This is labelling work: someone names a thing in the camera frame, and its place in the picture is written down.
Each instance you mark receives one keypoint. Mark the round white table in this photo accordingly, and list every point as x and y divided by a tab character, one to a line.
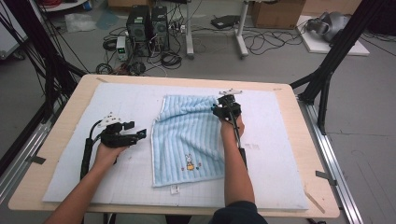
67	5

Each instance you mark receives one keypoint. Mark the black tape piece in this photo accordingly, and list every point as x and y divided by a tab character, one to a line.
325	176
36	160

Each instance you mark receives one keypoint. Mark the light wooden table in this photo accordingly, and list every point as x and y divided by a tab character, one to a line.
295	124

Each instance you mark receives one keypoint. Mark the brown cardboard box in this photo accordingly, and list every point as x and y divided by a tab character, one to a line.
277	14

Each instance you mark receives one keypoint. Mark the blue striped towel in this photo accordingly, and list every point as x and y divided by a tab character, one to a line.
186	137

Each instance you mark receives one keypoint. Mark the white power supply box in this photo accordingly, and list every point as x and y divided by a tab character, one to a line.
121	48

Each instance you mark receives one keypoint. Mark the dark blue sleeve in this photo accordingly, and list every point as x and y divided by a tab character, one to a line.
239	214

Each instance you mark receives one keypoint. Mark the aluminium rail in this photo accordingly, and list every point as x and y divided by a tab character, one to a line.
330	161
28	149

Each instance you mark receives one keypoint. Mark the white desk leg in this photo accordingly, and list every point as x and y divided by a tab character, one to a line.
189	31
241	34

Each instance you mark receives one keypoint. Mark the flat black device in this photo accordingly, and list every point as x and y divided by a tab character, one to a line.
224	21

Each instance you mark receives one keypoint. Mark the white board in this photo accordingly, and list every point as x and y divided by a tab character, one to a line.
317	46

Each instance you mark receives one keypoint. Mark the thin wooden stick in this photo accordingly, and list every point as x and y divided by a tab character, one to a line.
314	201

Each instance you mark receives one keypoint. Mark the grey headset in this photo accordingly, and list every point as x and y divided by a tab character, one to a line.
330	25

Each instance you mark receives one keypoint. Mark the wide black computer tower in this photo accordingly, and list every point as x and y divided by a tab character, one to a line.
138	29

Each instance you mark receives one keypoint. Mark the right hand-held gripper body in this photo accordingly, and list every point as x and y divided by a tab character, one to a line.
229	110

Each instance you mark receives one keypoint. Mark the white foam mat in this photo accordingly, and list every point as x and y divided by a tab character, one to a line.
274	174

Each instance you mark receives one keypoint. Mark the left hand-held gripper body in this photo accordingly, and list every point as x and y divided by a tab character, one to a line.
115	138

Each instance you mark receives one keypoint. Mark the person's right hand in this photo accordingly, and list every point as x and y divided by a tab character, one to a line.
230	132

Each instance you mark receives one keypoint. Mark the person's left hand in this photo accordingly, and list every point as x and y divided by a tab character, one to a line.
107	155

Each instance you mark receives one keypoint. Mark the white cabinet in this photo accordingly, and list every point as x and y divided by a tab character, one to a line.
9	37

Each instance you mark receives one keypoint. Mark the clear plastic bag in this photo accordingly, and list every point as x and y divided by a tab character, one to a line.
79	22

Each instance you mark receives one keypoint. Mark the narrow black computer tower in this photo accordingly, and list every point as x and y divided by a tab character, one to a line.
160	28

